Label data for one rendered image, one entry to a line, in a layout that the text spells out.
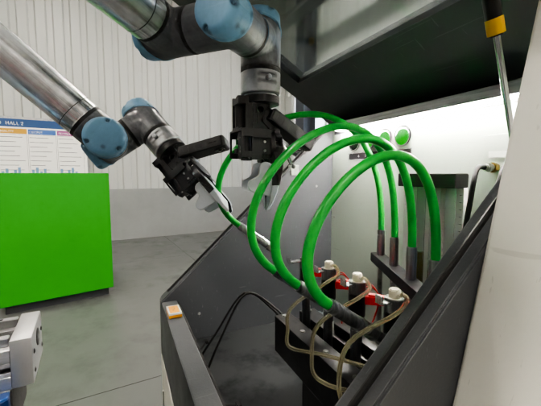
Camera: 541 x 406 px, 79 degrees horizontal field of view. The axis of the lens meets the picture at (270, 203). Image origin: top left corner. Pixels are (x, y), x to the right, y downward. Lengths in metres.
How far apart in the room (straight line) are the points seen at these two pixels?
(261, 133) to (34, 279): 3.44
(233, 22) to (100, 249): 3.48
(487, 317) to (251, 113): 0.46
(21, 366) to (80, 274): 3.12
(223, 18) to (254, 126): 0.19
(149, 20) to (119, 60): 6.75
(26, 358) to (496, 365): 0.73
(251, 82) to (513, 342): 0.52
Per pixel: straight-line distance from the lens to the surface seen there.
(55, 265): 3.85
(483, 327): 0.43
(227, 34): 0.55
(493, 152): 0.73
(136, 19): 0.58
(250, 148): 0.59
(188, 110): 7.37
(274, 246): 0.46
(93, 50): 7.34
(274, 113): 0.63
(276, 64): 0.64
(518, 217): 0.42
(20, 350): 0.78
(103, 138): 0.69
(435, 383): 0.43
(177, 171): 0.76
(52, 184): 3.75
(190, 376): 0.63
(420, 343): 0.39
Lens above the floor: 1.29
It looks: 5 degrees down
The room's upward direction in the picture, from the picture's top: straight up
